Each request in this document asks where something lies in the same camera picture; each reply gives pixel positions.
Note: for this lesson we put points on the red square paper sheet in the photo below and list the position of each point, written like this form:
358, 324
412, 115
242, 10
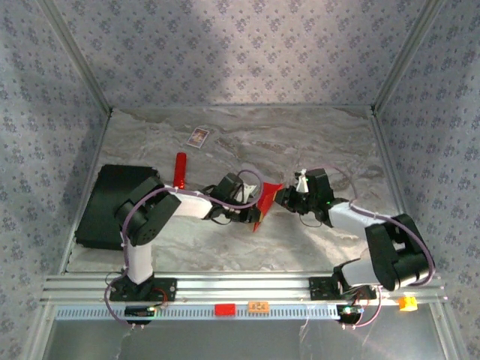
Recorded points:
268, 197

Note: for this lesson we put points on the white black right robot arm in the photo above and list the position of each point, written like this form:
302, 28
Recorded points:
348, 215

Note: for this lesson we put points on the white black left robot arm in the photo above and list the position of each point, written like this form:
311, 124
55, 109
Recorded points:
138, 258

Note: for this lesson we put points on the red rhinestone cylinder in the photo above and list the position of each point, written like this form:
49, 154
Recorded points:
180, 168

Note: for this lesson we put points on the small picture card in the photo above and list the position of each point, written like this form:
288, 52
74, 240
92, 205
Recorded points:
197, 137

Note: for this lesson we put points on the orange number tag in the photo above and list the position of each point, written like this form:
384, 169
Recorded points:
258, 306

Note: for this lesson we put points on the red plastic block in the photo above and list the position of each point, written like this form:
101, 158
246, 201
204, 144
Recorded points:
225, 309

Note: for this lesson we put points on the black controller board with led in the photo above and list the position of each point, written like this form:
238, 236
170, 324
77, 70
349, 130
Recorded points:
348, 311

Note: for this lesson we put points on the black ribbed case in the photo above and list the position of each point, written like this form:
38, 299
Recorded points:
101, 202

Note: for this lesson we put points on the yellow orange plastic block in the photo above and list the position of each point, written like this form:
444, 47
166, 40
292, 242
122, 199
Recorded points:
407, 303

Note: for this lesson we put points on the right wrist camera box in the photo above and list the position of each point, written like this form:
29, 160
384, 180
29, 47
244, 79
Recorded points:
301, 183

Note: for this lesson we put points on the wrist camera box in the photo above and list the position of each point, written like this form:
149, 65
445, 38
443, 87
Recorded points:
252, 187
301, 183

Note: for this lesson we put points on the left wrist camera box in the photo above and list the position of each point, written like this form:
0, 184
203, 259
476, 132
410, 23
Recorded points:
252, 187

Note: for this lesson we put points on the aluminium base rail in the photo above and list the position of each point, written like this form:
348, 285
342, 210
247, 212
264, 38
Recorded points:
243, 285

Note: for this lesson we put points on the aluminium table side rail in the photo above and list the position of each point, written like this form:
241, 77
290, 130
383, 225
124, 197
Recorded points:
100, 142
392, 168

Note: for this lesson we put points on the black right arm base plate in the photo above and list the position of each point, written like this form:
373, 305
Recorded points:
322, 288

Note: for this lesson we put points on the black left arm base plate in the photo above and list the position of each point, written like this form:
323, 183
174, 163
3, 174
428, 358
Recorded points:
123, 292

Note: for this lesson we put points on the aluminium frame post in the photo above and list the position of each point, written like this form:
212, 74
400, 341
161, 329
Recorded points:
405, 56

